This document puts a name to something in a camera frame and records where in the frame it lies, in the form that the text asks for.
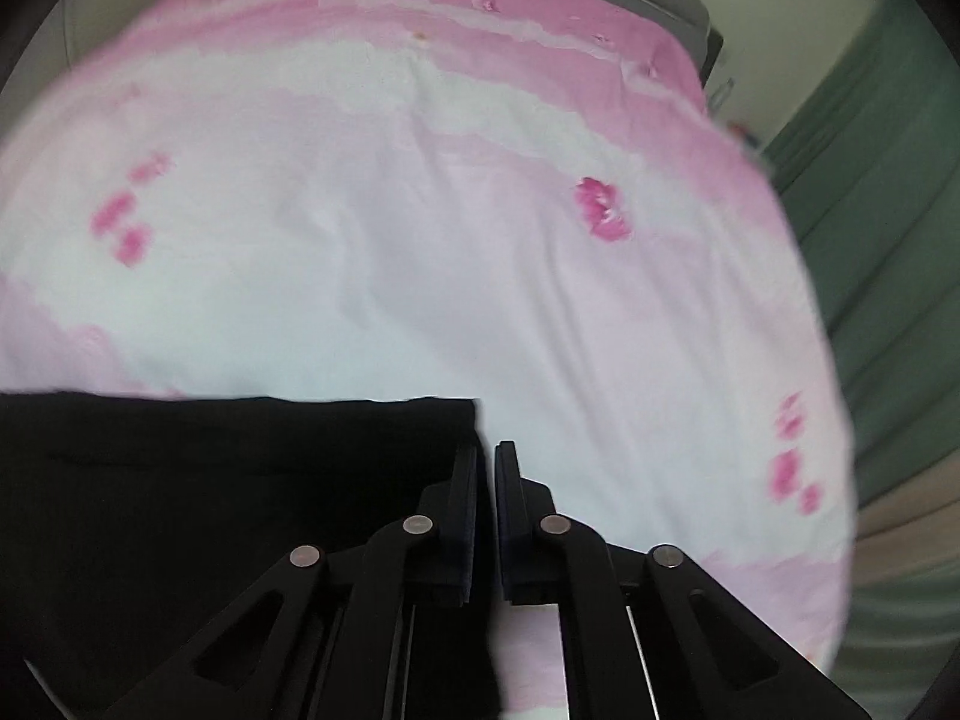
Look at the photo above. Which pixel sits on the green curtain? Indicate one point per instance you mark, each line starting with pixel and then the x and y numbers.
pixel 877 255

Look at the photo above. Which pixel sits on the black pants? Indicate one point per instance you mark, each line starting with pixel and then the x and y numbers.
pixel 187 510

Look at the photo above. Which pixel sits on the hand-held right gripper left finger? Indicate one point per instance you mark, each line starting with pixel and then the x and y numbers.
pixel 466 532

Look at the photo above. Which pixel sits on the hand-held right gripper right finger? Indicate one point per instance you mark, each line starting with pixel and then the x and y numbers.
pixel 510 532

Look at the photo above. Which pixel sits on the pink floral bed sheet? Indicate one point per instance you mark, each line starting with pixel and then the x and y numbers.
pixel 420 240

